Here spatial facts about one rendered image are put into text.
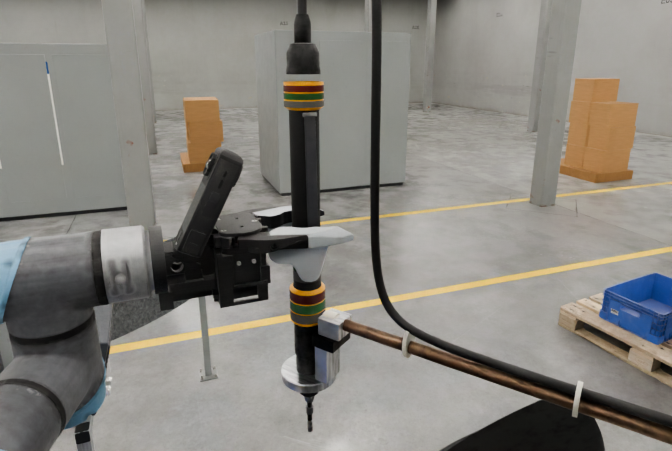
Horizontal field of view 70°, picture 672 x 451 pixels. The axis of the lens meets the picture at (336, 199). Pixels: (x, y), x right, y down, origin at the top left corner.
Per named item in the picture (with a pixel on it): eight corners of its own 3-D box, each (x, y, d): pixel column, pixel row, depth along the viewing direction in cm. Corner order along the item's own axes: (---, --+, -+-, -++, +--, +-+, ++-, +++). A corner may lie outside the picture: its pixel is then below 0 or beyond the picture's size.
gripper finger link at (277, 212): (309, 241, 64) (251, 259, 58) (308, 198, 63) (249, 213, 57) (324, 247, 62) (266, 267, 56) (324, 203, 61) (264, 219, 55)
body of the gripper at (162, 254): (259, 272, 59) (155, 288, 55) (256, 205, 57) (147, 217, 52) (275, 299, 52) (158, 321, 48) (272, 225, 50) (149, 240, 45)
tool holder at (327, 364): (360, 375, 61) (361, 307, 58) (329, 407, 55) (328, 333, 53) (303, 353, 66) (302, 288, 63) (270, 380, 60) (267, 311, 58)
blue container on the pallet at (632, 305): (710, 323, 322) (717, 294, 316) (657, 347, 295) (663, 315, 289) (649, 298, 357) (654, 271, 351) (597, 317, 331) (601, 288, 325)
